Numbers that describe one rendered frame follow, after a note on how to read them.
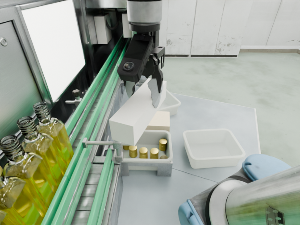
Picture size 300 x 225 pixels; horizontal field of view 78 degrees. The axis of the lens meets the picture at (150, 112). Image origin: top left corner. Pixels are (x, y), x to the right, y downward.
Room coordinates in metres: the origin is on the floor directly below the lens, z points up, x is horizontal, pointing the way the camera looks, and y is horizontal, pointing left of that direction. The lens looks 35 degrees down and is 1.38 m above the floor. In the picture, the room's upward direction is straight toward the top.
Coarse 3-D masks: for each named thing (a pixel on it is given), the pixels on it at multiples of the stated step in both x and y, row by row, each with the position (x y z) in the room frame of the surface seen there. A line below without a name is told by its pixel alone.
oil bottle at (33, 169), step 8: (32, 152) 0.27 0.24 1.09; (8, 160) 0.24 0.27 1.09; (24, 160) 0.24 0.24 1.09; (32, 160) 0.25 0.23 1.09; (40, 160) 0.26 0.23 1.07; (8, 168) 0.22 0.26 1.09; (16, 168) 0.22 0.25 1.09; (24, 168) 0.23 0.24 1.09; (32, 168) 0.23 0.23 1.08; (40, 168) 0.25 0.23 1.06; (24, 176) 0.22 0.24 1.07; (32, 176) 0.22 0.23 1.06; (40, 176) 0.24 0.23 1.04; (48, 176) 0.26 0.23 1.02; (32, 184) 0.22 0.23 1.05; (40, 184) 0.23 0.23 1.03; (48, 184) 0.25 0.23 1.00; (40, 192) 0.22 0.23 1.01; (48, 192) 0.24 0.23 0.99; (40, 200) 0.22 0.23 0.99; (48, 200) 0.23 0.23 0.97
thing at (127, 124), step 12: (144, 84) 0.51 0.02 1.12; (132, 96) 0.44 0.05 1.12; (144, 96) 0.44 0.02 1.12; (120, 108) 0.38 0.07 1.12; (132, 108) 0.38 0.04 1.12; (144, 108) 0.38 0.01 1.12; (156, 108) 0.45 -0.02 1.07; (120, 120) 0.33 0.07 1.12; (132, 120) 0.33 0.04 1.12; (144, 120) 0.37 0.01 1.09; (120, 132) 0.32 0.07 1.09; (132, 132) 0.31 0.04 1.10; (132, 144) 0.31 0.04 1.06
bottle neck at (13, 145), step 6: (6, 138) 0.25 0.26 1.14; (12, 138) 0.25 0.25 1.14; (0, 144) 0.23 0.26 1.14; (6, 144) 0.23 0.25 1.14; (12, 144) 0.24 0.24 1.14; (18, 144) 0.25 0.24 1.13; (6, 150) 0.23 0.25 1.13; (12, 150) 0.23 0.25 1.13; (18, 150) 0.24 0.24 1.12; (24, 150) 0.25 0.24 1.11; (6, 156) 0.23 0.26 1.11; (12, 156) 0.23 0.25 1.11; (18, 156) 0.24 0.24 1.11; (24, 156) 0.24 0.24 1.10; (12, 162) 0.23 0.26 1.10; (18, 162) 0.23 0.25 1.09
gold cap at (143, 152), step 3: (144, 147) 0.54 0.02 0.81; (141, 150) 0.53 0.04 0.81; (144, 150) 0.53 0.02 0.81; (147, 150) 0.53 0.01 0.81; (141, 153) 0.51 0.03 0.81; (144, 153) 0.51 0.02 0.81; (147, 153) 0.53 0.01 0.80; (141, 156) 0.52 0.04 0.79; (144, 156) 0.51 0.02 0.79; (147, 156) 0.53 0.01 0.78
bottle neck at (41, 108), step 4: (36, 104) 0.36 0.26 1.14; (40, 104) 0.37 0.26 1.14; (44, 104) 0.36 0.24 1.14; (36, 108) 0.35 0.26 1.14; (40, 108) 0.35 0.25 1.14; (44, 108) 0.35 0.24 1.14; (48, 108) 0.37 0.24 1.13; (36, 112) 0.35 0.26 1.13; (40, 112) 0.35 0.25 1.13; (44, 112) 0.35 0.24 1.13; (48, 112) 0.36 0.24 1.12; (40, 116) 0.35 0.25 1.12; (44, 116) 0.35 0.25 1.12; (48, 116) 0.36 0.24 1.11; (40, 120) 0.35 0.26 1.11; (44, 120) 0.35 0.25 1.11; (48, 120) 0.35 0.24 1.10; (52, 120) 0.36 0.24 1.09; (44, 124) 0.35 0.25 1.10
